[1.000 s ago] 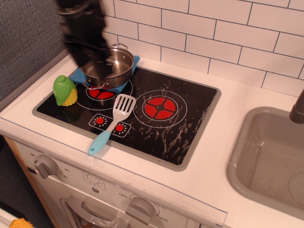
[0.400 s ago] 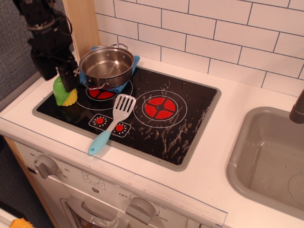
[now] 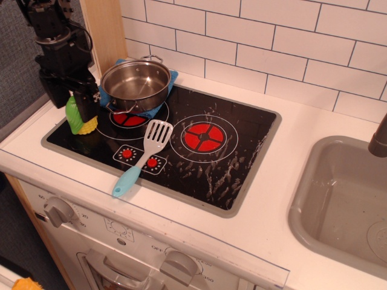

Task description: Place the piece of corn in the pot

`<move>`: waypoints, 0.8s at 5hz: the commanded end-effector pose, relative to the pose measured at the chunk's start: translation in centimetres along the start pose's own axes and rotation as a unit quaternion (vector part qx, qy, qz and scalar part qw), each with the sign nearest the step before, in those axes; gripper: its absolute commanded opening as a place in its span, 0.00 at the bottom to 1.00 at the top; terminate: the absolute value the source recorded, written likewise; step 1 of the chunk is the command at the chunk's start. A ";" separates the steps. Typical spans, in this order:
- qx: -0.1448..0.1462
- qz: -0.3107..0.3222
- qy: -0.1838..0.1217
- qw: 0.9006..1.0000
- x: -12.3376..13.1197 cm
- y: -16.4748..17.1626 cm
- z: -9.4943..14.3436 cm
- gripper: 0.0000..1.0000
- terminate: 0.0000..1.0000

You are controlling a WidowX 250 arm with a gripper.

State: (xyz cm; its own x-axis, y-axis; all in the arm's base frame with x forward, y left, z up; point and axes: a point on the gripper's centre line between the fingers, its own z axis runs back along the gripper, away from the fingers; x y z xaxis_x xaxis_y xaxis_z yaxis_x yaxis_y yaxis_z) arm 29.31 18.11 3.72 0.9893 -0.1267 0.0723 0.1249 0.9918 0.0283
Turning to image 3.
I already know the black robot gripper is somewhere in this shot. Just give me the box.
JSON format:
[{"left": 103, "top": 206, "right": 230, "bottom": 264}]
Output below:
[{"left": 34, "top": 22, "right": 100, "bottom": 123}]

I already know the green and yellow toy corn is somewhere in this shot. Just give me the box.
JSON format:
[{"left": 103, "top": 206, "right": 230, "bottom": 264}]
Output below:
[{"left": 65, "top": 96, "right": 98, "bottom": 135}]

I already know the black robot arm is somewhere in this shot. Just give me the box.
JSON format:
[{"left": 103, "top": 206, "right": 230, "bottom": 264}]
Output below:
[{"left": 17, "top": 1, "right": 100, "bottom": 123}]

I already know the silver metal pot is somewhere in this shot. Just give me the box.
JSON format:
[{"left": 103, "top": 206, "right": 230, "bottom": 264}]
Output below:
[{"left": 100, "top": 55, "right": 172, "bottom": 115}]

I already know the blue cloth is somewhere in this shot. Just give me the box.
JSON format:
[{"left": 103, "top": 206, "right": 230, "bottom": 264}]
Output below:
[{"left": 98, "top": 58, "right": 179, "bottom": 118}]

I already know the wooden side panel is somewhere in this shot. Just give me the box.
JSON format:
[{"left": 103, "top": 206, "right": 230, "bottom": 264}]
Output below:
[{"left": 80, "top": 0, "right": 128, "bottom": 76}]

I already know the grey left oven knob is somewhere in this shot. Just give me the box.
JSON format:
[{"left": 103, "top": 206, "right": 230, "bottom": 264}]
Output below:
[{"left": 44, "top": 197, "right": 74, "bottom": 228}]

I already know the grey oven knob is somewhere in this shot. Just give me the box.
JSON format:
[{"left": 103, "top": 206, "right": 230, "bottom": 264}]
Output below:
[
  {"left": 160, "top": 250, "right": 199, "bottom": 286},
  {"left": 44, "top": 197, "right": 74, "bottom": 228}
]

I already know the black toy stovetop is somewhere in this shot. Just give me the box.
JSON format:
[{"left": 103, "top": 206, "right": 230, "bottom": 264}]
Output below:
[{"left": 41, "top": 83, "right": 282, "bottom": 219}]

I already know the white toy oven front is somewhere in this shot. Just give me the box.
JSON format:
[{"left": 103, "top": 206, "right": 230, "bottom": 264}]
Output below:
[{"left": 20, "top": 181, "right": 254, "bottom": 289}]

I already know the orange cloth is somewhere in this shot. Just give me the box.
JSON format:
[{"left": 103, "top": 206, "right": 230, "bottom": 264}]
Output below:
[{"left": 11, "top": 277, "right": 43, "bottom": 290}]

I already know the grey right oven knob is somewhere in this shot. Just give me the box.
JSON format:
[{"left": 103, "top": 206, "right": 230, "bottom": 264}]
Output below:
[{"left": 160, "top": 250, "right": 199, "bottom": 286}]

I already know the grey plastic sink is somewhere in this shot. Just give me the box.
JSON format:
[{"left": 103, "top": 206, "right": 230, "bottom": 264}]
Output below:
[{"left": 288, "top": 136, "right": 386, "bottom": 279}]

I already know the grey faucet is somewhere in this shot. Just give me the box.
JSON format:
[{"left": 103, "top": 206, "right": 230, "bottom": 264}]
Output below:
[{"left": 368, "top": 115, "right": 387, "bottom": 158}]

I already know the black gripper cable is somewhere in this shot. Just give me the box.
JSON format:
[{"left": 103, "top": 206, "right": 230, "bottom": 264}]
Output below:
[{"left": 68, "top": 19, "right": 94, "bottom": 58}]

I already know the white spatula with blue handle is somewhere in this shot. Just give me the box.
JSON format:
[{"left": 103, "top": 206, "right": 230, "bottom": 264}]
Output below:
[{"left": 112, "top": 120, "right": 174, "bottom": 198}]

